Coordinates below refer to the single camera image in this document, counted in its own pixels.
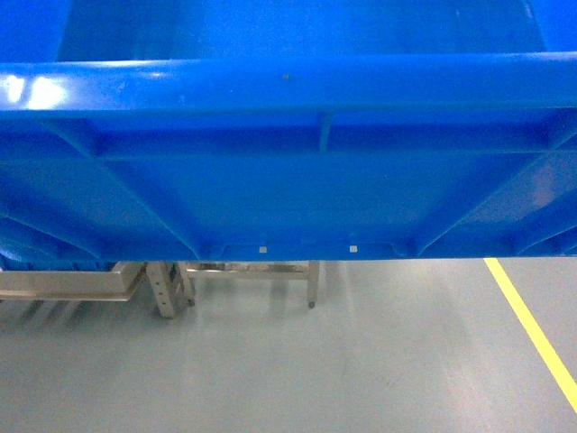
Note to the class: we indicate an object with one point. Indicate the large blue plastic crate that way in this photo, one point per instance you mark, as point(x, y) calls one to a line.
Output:
point(285, 131)

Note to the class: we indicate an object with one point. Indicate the steel roller shelf rack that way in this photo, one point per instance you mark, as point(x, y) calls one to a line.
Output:
point(171, 286)

